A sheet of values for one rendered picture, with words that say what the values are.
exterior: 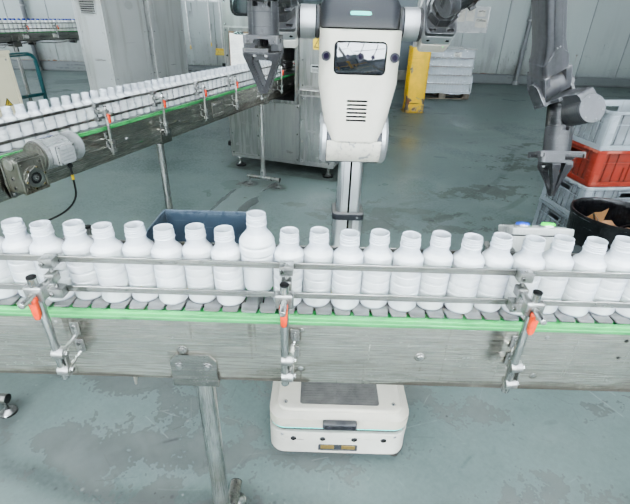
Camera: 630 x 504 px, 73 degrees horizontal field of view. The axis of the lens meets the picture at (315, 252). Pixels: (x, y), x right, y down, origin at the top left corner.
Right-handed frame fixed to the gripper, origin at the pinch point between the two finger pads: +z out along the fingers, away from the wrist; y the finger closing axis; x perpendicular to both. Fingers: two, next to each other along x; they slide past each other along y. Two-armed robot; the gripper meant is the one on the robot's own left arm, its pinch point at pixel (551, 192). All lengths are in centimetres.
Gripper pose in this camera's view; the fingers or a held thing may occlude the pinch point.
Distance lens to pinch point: 113.3
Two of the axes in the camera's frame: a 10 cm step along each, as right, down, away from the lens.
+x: 0.0, -1.7, 9.9
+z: -0.2, 9.9, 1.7
